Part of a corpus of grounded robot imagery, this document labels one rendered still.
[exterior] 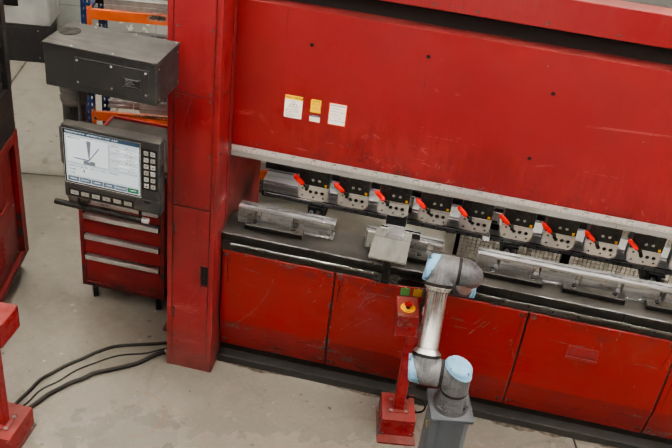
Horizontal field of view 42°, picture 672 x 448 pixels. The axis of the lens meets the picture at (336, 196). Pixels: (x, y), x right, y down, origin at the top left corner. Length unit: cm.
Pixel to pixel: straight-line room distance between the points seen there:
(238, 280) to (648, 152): 210
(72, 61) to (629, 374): 301
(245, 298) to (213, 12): 159
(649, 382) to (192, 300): 234
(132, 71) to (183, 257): 120
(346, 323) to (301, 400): 51
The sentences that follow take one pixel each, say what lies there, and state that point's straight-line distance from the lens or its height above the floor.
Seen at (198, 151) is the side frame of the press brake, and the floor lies 137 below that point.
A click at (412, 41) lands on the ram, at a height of 200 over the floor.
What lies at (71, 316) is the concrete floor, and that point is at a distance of 529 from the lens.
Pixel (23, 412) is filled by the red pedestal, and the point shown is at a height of 12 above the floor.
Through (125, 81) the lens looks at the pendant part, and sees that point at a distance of 364.
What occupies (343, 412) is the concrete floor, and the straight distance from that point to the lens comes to 475.
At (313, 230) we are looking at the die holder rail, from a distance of 441.
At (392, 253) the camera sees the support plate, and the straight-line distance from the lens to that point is 417.
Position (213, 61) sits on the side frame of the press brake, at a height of 183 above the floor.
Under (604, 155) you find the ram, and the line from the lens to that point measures 406.
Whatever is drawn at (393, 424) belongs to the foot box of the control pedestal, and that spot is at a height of 9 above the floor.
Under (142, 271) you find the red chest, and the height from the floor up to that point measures 30.
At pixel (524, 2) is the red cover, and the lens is 375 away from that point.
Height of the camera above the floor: 339
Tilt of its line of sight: 32 degrees down
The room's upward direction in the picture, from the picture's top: 7 degrees clockwise
